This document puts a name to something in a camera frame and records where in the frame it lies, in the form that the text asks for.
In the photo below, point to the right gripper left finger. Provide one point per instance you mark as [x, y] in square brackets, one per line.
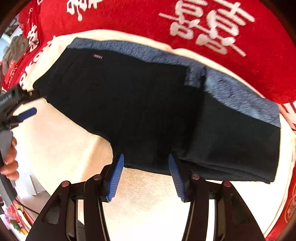
[58, 218]

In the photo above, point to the red blanket with white characters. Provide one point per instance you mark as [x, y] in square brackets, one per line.
[243, 36]

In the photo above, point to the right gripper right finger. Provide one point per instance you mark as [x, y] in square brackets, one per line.
[233, 219]

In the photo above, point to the red embroidered cushion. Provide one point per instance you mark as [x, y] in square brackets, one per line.
[287, 207]

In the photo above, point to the black pants with blue trim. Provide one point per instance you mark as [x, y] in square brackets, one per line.
[150, 103]

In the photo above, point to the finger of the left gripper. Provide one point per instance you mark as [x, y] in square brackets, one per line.
[26, 114]

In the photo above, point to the person's left hand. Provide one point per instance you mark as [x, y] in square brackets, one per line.
[10, 168]

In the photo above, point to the cream fleece blanket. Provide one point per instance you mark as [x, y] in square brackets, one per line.
[146, 206]

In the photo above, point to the grey-brown garment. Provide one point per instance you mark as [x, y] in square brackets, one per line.
[15, 50]

